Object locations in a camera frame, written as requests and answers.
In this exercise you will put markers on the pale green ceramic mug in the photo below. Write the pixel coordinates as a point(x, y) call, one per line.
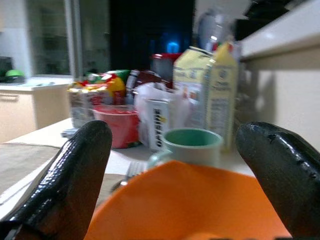
point(192, 151)

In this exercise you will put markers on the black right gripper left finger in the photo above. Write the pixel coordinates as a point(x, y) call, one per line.
point(65, 180)

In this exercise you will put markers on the dark red package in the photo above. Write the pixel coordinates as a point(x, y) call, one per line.
point(152, 77)

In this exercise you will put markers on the white counter ledge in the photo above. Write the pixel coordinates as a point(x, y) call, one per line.
point(282, 32)

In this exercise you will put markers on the white plastic bag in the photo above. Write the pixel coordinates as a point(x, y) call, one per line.
point(146, 92)

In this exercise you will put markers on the yellow and white milk carton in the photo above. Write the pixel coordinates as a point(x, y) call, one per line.
point(191, 82)

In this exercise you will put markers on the beige woven placemat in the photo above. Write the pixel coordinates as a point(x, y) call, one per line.
point(22, 160)

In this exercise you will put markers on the silver metal fork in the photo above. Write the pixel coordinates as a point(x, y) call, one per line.
point(133, 170)

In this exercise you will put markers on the beige kitchen cabinet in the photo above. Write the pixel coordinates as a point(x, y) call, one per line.
point(20, 110)

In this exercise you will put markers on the orange plastic plate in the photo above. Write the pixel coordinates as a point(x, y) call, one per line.
point(185, 205)

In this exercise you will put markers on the dark sauce bottle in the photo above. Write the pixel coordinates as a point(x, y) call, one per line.
point(132, 85)

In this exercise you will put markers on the glass sliding door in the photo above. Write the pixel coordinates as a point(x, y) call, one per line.
point(52, 37)

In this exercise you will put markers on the red plastic bowl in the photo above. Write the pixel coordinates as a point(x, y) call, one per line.
point(120, 127)

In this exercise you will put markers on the yellow juice carton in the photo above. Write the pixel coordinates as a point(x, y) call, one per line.
point(222, 95)

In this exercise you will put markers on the red-lidded clear container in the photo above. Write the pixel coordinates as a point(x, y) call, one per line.
point(163, 62)

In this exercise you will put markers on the clear plastic water bottle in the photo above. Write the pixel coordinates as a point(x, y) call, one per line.
point(212, 27)

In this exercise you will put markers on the green round object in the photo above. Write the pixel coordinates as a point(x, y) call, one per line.
point(15, 75)

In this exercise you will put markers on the white box with black print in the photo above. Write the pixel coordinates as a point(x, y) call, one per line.
point(158, 125)

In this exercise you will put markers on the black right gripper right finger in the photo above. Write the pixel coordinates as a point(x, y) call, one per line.
point(285, 170)

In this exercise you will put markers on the colourful snack bag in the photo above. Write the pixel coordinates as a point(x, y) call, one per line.
point(100, 85)

